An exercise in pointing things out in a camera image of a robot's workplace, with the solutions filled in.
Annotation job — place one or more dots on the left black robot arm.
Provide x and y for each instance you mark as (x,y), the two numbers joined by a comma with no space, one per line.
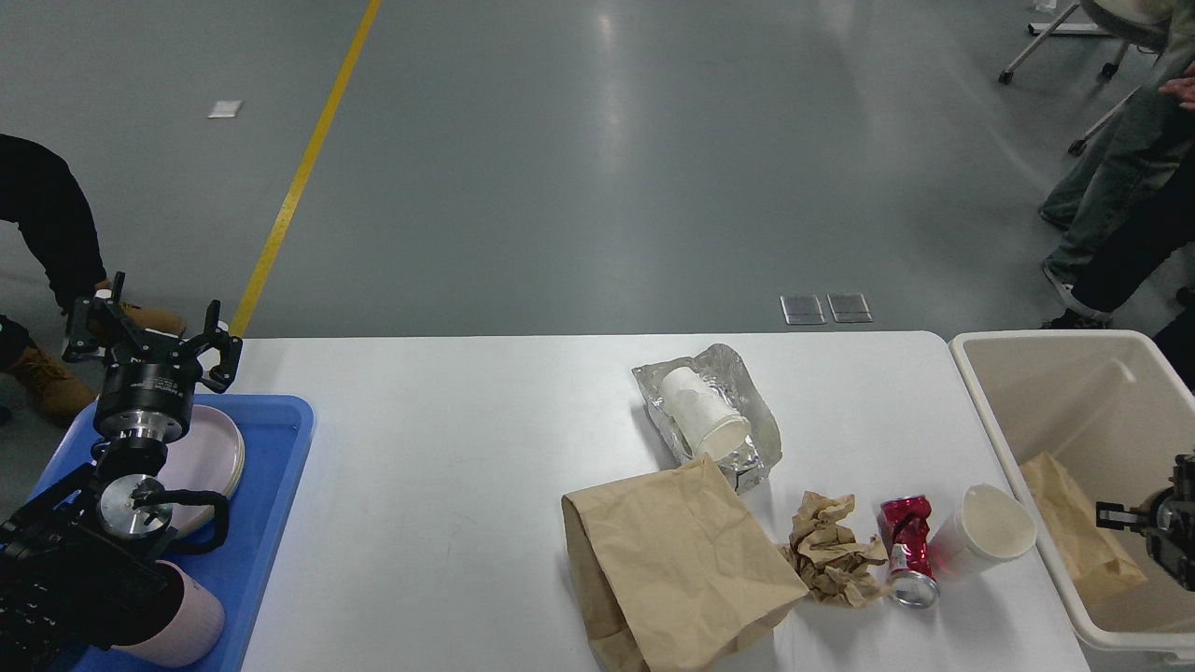
(84,561)

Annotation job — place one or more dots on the clear plastic wrapper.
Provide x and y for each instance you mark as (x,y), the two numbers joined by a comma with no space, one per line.
(723,368)

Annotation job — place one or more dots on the large brown paper bag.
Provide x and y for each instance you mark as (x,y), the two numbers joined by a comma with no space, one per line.
(672,572)

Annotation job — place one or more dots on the beige plastic bin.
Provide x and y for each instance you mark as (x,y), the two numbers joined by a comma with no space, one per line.
(1109,407)

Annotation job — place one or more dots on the crumpled brown paper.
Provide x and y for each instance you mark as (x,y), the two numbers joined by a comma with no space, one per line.
(825,554)

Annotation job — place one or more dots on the pink plate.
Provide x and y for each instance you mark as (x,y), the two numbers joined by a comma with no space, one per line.
(209,458)

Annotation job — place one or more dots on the grey floor plate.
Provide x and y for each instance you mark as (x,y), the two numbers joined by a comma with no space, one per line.
(849,308)
(802,309)

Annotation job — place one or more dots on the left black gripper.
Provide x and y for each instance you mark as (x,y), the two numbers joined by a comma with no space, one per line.
(142,398)

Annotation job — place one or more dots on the white paper cup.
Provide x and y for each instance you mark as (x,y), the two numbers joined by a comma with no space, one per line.
(709,424)

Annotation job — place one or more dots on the pink cup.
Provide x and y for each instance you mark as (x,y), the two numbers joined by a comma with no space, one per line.
(180,626)

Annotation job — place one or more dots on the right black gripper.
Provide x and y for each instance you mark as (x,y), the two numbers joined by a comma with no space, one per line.
(1167,521)

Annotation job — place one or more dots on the person with tan boots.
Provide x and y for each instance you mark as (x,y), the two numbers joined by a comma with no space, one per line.
(40,194)

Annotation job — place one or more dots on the blue plastic tray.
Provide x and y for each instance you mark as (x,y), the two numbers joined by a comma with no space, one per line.
(277,431)

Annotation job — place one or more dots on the rolling chair base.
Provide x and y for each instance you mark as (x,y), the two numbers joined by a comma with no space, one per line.
(1087,41)

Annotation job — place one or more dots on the crushed red soda can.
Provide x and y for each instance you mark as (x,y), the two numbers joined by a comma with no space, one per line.
(904,529)

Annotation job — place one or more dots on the person in grey trousers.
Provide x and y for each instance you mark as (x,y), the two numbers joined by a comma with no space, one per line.
(1130,161)

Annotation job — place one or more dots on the person in dark trousers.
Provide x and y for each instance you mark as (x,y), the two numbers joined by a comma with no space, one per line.
(1131,254)

